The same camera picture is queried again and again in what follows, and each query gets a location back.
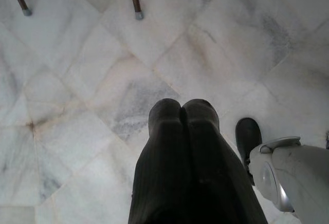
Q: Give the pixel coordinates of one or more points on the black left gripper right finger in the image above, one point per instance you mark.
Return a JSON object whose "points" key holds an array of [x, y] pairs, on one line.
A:
{"points": [[213, 172]]}

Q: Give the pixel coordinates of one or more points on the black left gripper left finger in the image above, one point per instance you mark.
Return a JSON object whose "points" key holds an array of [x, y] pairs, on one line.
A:
{"points": [[164, 162]]}

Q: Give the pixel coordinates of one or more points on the black robot foot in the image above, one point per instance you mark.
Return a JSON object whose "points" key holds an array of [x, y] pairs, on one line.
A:
{"points": [[248, 136]]}

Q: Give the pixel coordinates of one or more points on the grey robot leg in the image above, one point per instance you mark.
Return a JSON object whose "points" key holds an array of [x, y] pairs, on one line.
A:
{"points": [[298, 175]]}

